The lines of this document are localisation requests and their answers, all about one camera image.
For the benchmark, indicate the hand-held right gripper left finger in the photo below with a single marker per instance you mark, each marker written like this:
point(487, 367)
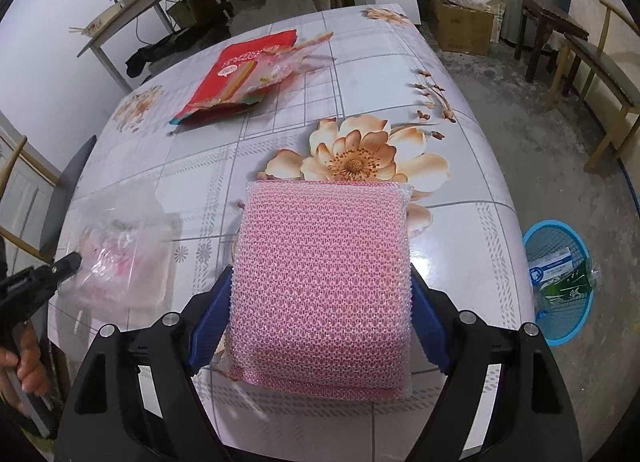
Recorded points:
point(210, 332)

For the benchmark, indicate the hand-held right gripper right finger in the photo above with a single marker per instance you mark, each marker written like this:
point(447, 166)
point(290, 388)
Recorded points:
point(430, 322)

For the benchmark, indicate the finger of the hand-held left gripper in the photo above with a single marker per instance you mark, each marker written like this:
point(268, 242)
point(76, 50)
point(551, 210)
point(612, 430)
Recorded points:
point(67, 264)

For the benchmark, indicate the clear plastic bag red print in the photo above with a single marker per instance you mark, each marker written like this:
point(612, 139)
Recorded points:
point(125, 252)

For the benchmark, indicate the pink mesh sponge pack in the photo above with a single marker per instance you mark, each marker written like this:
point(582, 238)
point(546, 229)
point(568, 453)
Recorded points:
point(320, 282)

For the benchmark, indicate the blue plastic basket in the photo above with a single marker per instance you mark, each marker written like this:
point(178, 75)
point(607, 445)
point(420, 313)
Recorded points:
point(560, 332)

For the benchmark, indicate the blue toothpaste box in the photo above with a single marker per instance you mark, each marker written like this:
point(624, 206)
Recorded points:
point(550, 267)

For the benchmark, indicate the green plastic bottle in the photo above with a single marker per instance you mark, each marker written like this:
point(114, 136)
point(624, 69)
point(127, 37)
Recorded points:
point(565, 292)

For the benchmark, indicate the red snack packet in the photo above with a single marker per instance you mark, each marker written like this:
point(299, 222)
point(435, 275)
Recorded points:
point(225, 77)

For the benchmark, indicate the person's left hand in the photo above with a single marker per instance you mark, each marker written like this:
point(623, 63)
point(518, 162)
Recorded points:
point(27, 367)

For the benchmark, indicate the black seat chair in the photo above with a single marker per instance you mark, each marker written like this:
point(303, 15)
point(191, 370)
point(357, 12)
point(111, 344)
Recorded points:
point(70, 192)

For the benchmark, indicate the floral tablecloth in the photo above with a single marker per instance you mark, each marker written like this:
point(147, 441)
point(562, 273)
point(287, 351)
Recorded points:
point(190, 157)

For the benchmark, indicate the black cloth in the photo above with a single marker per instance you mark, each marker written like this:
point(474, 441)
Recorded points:
point(160, 52)

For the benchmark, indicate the wooden chopstick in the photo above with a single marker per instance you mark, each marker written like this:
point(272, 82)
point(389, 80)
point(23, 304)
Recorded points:
point(79, 29)

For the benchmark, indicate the floral ceramic bowl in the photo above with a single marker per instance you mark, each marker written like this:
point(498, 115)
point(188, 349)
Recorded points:
point(102, 22)

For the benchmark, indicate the grey side table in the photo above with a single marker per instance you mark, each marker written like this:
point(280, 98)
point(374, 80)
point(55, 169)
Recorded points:
point(145, 2)

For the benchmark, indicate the small brown cardboard box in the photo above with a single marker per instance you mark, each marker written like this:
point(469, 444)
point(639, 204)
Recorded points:
point(200, 7)

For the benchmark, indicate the large cardboard box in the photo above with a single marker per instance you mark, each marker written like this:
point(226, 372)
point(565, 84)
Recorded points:
point(462, 27)

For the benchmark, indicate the dark wooden stool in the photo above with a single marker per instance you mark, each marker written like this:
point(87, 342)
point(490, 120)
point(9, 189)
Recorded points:
point(550, 14)

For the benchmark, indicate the white sack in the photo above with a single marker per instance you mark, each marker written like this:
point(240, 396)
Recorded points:
point(295, 2)

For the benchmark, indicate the wooden frame chair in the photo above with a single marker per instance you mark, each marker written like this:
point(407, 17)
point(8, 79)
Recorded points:
point(600, 62)

